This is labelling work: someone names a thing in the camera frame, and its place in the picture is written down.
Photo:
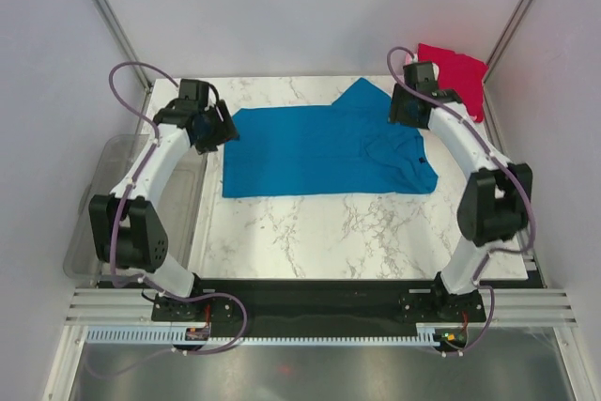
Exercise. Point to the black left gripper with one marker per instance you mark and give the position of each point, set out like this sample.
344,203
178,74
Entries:
226,129

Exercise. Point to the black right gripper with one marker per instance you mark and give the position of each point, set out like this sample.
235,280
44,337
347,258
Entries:
395,111

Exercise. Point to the blue t shirt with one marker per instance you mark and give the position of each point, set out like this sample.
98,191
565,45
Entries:
348,146

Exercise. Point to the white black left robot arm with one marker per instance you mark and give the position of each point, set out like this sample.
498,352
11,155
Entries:
127,230

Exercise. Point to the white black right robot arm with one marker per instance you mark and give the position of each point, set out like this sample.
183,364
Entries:
493,207

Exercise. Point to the folded crimson t shirt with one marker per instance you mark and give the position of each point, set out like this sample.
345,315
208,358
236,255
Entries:
460,72

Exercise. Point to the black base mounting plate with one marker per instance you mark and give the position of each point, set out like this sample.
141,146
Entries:
313,305

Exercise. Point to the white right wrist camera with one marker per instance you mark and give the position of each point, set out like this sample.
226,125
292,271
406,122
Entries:
432,72

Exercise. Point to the aluminium right frame post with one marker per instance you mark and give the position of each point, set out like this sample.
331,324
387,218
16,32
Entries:
508,32

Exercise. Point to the aluminium frame post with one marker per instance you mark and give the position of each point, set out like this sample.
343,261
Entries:
508,32
116,30

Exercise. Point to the aluminium left frame post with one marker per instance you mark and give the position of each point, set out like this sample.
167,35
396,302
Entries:
116,30

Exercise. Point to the white slotted cable duct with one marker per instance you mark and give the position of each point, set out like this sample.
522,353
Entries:
215,335

